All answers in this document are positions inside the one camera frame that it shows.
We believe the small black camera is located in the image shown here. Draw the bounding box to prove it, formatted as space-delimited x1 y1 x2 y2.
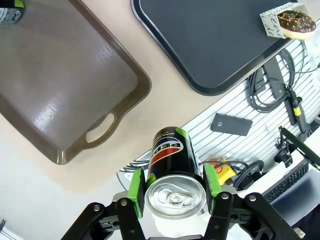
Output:
273 142 295 169

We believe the black Pepsi can green stripe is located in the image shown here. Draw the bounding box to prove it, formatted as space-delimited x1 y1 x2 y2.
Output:
0 0 26 25
144 126 207 221

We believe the white slatted panel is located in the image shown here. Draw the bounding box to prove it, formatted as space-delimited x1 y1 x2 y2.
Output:
116 37 320 177

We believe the thick black coiled cable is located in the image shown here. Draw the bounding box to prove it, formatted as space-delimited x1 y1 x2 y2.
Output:
224 159 265 191

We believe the chocolate glazed donut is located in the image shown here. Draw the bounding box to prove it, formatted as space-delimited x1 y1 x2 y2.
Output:
276 10 317 41

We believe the brown plastic tray with handles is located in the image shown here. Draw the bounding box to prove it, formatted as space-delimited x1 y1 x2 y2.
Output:
0 0 153 166

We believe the black plastic serving tray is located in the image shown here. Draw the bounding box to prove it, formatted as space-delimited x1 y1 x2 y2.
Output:
130 0 307 97

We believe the black power adapter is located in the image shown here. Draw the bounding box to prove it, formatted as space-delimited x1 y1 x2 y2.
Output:
261 59 288 100

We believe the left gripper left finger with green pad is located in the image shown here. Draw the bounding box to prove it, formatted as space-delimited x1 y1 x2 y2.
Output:
60 166 151 240

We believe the black cable bundle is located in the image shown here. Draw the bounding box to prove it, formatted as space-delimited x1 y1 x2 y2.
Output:
246 48 320 114

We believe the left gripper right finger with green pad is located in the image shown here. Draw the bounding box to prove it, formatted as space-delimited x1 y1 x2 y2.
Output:
202 164 302 240

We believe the black connector with yellow label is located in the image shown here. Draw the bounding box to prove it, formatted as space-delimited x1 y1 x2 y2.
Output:
284 87 309 134

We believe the yellow emergency stop button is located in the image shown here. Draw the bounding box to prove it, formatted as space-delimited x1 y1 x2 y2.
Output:
208 158 237 187

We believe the black keyboard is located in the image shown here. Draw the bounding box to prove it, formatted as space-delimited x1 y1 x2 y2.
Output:
261 158 311 204

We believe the flat black box device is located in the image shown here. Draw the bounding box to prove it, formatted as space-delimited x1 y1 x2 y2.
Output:
209 112 254 137

